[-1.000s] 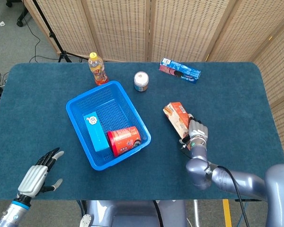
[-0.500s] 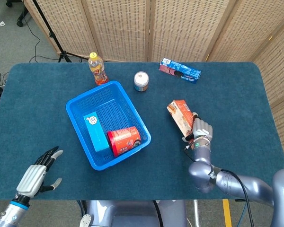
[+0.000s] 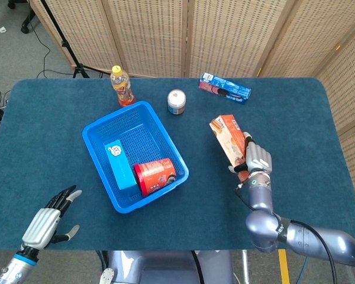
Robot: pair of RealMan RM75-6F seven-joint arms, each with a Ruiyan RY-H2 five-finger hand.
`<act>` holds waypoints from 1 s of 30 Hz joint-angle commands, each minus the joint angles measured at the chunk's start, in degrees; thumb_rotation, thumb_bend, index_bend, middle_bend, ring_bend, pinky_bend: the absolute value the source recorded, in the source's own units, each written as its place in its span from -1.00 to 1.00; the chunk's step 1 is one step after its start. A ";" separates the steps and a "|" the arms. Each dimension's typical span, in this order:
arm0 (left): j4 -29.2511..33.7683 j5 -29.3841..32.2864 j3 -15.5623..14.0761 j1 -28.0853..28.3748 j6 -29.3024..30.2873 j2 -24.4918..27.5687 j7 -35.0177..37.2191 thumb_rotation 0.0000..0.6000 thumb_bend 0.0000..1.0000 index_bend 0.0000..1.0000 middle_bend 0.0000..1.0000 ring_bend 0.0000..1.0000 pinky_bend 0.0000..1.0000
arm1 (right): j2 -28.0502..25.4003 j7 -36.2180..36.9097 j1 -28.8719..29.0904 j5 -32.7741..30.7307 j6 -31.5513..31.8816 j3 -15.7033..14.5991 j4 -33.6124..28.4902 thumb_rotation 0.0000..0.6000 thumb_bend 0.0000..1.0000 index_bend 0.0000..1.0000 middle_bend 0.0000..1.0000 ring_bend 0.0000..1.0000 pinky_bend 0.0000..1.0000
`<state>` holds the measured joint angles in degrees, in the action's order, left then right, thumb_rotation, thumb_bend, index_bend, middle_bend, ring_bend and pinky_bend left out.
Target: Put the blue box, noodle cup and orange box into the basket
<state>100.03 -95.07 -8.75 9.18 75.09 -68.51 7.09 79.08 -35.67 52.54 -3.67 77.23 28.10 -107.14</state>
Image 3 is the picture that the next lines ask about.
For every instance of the grey robot torso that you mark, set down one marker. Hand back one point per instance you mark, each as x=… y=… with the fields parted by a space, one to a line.
x=165 y=266

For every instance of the light blue cardboard box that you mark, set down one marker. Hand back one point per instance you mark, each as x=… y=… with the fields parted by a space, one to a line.
x=119 y=168

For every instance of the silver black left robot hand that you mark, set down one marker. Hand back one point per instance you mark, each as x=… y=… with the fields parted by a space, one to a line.
x=41 y=227

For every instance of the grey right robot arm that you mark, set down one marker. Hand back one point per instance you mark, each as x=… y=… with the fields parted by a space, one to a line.
x=263 y=201

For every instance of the glass jar white lid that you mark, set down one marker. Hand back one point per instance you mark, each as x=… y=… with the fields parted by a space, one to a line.
x=176 y=99

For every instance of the teal table mat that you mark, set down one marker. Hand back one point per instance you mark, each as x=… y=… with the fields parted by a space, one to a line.
x=195 y=225

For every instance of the orange cracker box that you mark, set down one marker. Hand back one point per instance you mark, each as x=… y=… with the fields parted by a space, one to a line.
x=227 y=139

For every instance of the blue perforated plastic basket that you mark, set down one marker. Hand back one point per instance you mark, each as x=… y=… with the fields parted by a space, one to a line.
x=142 y=136

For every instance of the red instant noodle cup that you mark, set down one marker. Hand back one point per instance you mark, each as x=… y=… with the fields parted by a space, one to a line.
x=155 y=177

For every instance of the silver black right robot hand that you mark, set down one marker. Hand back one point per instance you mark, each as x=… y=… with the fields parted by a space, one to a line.
x=258 y=158

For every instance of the blue cookie package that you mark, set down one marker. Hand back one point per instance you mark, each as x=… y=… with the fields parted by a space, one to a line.
x=225 y=87

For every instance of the wicker folding screen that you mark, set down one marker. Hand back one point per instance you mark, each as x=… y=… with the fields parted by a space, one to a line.
x=225 y=35

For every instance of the iced tea bottle yellow cap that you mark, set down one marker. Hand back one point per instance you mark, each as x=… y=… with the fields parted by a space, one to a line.
x=122 y=88

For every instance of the black tripod stand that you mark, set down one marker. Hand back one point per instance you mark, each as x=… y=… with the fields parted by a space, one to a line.
x=65 y=44

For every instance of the black office chair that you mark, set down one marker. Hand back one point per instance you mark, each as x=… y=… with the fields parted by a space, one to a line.
x=25 y=28

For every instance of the silver table leg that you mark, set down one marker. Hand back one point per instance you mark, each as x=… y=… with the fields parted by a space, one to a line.
x=245 y=266

